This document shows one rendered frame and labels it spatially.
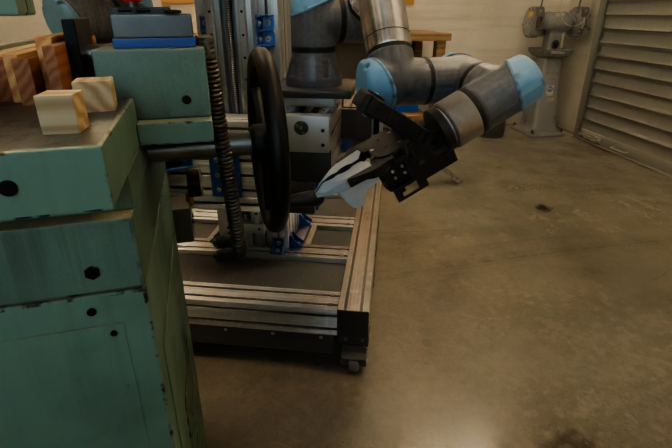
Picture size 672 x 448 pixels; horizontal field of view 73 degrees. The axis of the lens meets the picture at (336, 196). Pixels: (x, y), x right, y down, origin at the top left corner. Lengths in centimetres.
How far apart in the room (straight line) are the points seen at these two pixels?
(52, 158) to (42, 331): 24
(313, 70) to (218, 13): 34
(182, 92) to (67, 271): 26
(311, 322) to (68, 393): 81
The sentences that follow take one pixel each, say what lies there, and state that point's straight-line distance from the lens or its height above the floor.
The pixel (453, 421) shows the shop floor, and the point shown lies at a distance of 137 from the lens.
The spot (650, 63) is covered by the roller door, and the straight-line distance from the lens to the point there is 385.
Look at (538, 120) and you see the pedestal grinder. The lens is 431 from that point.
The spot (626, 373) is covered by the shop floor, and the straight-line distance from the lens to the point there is 170.
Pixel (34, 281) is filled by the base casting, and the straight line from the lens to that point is 59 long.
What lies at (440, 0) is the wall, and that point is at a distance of 420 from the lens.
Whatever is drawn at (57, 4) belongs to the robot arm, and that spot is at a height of 102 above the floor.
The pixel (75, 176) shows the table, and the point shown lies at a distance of 44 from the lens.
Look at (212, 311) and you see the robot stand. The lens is 141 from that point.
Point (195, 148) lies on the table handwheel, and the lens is 71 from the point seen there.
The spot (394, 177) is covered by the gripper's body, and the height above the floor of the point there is 78.
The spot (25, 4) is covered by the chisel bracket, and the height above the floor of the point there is 101.
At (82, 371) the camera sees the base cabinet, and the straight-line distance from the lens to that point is 65.
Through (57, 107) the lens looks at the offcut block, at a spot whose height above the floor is 92.
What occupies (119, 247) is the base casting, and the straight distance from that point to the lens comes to 55.
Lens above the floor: 101
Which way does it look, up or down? 22 degrees down
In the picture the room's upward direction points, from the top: straight up
